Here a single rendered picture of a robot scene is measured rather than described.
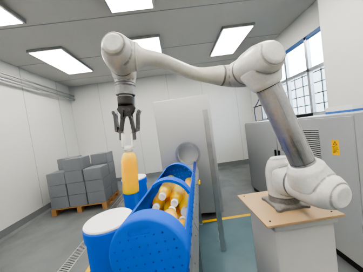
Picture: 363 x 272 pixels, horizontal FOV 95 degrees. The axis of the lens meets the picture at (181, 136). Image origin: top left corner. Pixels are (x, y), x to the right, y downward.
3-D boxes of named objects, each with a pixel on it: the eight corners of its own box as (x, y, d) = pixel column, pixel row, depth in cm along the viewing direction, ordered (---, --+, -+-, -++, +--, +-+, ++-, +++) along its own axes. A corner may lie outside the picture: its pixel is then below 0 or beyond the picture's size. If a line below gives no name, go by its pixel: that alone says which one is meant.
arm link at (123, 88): (119, 87, 81) (120, 99, 81) (111, 81, 72) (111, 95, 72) (138, 86, 81) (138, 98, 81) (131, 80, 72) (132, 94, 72)
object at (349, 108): (334, 113, 178) (334, 106, 177) (363, 110, 154) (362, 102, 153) (325, 115, 176) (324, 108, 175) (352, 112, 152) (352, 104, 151)
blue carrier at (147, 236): (199, 190, 142) (189, 158, 141) (200, 290, 55) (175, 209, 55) (167, 198, 145) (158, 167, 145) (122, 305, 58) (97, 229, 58)
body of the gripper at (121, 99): (137, 97, 80) (138, 116, 80) (120, 99, 81) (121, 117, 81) (132, 94, 73) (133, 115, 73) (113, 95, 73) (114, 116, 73)
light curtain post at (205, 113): (225, 247, 204) (207, 109, 197) (226, 251, 198) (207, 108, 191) (220, 247, 205) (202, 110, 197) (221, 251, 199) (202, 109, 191)
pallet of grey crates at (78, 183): (119, 194, 446) (112, 150, 441) (107, 208, 366) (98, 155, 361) (74, 201, 443) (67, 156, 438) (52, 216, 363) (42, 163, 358)
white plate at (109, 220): (129, 203, 119) (129, 204, 119) (85, 216, 107) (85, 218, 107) (136, 220, 94) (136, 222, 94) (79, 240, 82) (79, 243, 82)
